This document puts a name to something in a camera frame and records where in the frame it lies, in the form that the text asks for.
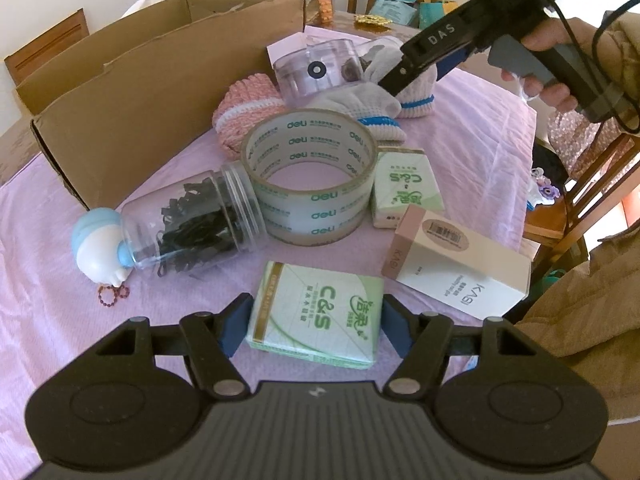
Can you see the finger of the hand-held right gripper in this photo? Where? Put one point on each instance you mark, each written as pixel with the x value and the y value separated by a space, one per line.
pixel 452 62
pixel 397 77

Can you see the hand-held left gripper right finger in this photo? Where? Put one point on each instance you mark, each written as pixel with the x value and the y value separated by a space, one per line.
pixel 394 327

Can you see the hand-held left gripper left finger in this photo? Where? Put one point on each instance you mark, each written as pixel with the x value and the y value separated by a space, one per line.
pixel 235 327

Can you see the green tissue packet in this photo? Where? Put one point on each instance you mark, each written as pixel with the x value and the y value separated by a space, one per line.
pixel 310 320
pixel 405 190

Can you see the clear round plastic container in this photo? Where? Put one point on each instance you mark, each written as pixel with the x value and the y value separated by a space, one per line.
pixel 320 85

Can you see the pink white carton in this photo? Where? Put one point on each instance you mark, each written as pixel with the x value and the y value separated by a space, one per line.
pixel 460 265

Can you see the clear tape roll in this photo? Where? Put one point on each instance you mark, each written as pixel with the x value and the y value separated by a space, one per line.
pixel 320 210

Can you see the cardboard box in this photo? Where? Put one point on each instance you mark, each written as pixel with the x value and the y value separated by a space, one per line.
pixel 150 110

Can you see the person's right forearm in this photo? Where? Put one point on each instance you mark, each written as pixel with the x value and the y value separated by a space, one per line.
pixel 625 50

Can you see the person's right hand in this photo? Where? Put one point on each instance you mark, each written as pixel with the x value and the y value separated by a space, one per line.
pixel 565 35

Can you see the teal paper bag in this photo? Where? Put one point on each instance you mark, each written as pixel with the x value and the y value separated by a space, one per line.
pixel 435 15

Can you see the gold foil ornament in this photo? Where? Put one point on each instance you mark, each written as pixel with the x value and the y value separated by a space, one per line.
pixel 372 19

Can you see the teal packet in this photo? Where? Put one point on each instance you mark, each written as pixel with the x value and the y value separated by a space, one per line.
pixel 395 7

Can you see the pink patterned cloth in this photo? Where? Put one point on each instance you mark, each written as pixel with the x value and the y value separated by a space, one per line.
pixel 575 145

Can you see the purple flower toy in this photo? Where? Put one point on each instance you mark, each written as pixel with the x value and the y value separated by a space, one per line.
pixel 547 191

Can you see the pink tablecloth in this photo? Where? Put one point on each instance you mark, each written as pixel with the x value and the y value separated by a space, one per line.
pixel 75 335

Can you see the blue white toy figure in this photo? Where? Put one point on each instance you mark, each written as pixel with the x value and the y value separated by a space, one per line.
pixel 97 245

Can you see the person's torso in tan jacket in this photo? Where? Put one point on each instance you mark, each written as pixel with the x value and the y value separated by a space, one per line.
pixel 590 320

